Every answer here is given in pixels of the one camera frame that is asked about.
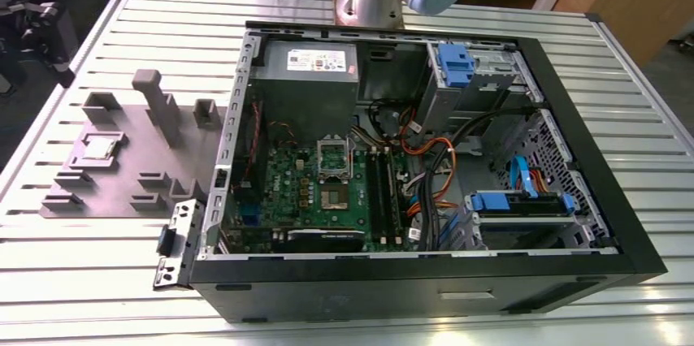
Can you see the silver CPU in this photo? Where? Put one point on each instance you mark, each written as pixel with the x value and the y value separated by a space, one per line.
pixel 100 148

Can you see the CPU socket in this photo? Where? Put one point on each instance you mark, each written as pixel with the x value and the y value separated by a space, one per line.
pixel 336 198

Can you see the grey parts rack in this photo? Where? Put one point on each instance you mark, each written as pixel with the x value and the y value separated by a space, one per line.
pixel 134 151

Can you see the grey power supply unit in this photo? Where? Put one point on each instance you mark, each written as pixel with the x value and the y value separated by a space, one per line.
pixel 303 102

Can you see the green motherboard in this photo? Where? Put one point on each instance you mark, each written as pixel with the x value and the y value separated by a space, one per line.
pixel 281 167

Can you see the black graphics card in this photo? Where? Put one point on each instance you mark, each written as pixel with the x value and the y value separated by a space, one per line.
pixel 324 240

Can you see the silver drive cage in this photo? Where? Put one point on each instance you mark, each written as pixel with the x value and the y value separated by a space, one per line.
pixel 439 106

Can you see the blue plastic drive carrier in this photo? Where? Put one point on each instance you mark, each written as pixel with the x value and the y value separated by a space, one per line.
pixel 455 63

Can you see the black PC case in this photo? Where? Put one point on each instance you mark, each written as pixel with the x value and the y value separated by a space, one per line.
pixel 379 293

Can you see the hard disk in blue carrier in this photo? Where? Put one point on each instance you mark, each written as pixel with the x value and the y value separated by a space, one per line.
pixel 492 203

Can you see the silver disk bay cage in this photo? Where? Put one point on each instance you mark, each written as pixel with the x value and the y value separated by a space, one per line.
pixel 525 220

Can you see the silver hinged slot bracket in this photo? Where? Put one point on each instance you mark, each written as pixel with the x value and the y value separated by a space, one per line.
pixel 186 236

